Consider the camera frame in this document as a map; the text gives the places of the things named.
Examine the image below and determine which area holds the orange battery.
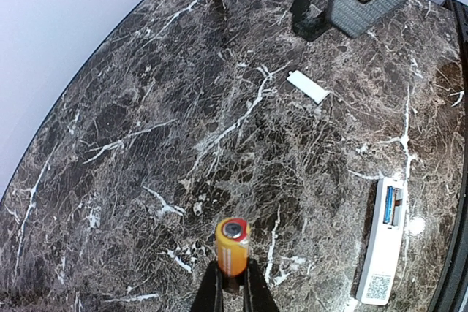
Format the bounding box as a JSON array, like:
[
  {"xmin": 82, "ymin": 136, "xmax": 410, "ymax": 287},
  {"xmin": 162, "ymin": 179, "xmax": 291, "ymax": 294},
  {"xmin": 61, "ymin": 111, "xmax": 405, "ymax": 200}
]
[{"xmin": 215, "ymin": 218, "xmax": 251, "ymax": 278}]

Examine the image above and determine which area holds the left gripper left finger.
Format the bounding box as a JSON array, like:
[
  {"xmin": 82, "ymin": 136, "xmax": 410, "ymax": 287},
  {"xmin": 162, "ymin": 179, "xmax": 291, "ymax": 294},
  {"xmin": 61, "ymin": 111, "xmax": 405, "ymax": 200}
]
[{"xmin": 190, "ymin": 261, "xmax": 224, "ymax": 312}]

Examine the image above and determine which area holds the white remote control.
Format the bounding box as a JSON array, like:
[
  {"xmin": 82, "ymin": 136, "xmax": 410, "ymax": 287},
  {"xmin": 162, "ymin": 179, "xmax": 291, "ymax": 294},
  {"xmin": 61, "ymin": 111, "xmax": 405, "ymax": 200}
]
[{"xmin": 356, "ymin": 177, "xmax": 407, "ymax": 305}]

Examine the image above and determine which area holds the black front rail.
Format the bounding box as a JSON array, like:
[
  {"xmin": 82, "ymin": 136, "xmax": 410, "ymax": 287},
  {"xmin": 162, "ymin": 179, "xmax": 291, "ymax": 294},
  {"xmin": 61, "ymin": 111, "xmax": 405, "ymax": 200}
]
[{"xmin": 427, "ymin": 0, "xmax": 468, "ymax": 312}]

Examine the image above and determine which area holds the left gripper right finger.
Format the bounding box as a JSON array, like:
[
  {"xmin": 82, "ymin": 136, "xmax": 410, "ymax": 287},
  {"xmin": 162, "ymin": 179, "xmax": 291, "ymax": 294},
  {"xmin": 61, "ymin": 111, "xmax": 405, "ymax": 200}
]
[{"xmin": 243, "ymin": 258, "xmax": 279, "ymax": 312}]

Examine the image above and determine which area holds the white battery cover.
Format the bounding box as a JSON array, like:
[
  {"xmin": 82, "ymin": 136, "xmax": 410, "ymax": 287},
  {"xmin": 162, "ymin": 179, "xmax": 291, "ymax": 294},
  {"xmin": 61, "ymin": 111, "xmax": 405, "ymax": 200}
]
[{"xmin": 287, "ymin": 70, "xmax": 330, "ymax": 104}]

